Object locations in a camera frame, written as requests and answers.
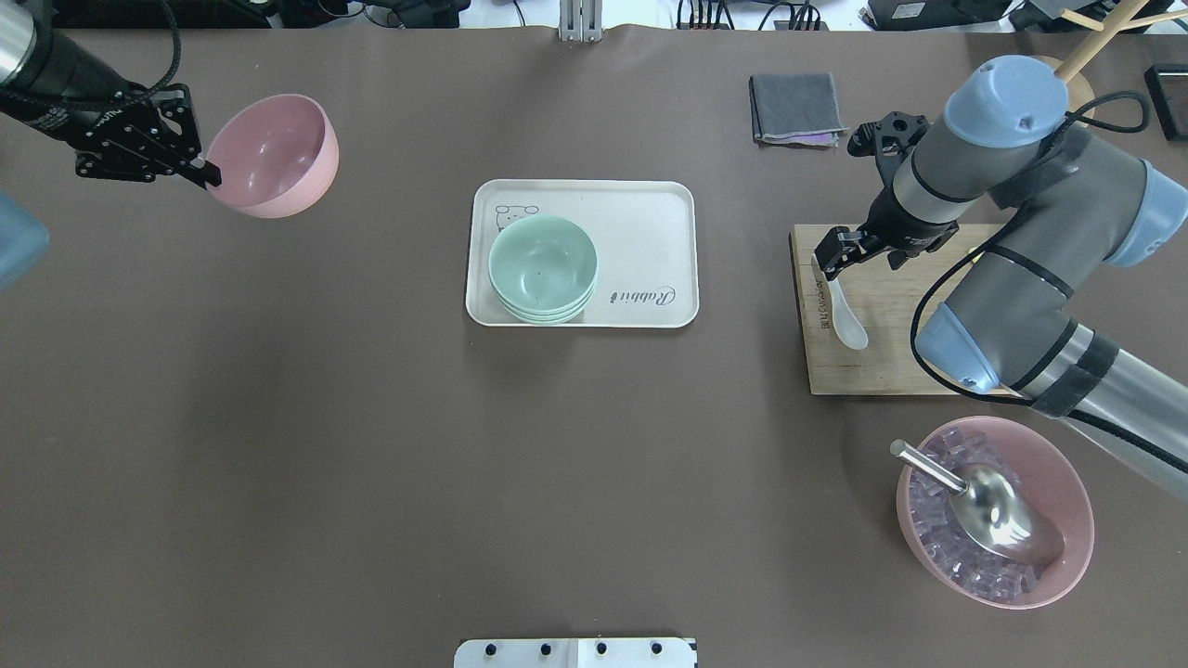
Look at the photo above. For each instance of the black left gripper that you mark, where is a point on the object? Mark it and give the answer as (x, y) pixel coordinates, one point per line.
(67, 104)

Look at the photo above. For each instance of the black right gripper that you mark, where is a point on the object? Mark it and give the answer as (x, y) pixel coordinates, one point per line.
(908, 232)

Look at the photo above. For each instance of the small pink bowl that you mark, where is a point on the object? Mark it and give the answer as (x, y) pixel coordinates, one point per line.
(277, 157)

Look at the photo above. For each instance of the white ceramic spoon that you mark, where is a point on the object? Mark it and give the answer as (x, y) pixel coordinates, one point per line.
(846, 325)

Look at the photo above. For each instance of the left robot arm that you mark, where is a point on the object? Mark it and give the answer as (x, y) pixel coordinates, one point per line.
(58, 88)

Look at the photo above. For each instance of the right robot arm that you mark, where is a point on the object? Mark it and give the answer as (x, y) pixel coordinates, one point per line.
(1078, 202)

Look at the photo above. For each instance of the large pink ice bowl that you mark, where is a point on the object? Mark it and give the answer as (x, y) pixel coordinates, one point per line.
(1044, 477)

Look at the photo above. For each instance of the wooden cutting board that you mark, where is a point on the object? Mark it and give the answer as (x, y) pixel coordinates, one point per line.
(884, 301)

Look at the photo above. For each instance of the grey folded cloth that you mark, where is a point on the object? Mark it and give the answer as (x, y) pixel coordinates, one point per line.
(795, 109)

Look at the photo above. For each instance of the cream rabbit tray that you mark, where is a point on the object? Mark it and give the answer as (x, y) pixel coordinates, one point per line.
(645, 235)

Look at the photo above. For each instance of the wooden mug tree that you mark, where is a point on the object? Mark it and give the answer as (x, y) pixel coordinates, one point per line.
(1124, 16)

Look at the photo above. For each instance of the stacked green bowls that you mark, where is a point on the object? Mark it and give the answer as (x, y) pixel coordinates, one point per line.
(544, 269)

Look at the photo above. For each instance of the metal ice scoop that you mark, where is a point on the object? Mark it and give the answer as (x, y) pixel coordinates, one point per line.
(990, 511)

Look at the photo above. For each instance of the aluminium frame post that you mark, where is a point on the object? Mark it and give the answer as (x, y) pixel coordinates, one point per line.
(581, 21)

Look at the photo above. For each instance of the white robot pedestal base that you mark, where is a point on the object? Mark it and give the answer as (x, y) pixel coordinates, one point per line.
(659, 651)

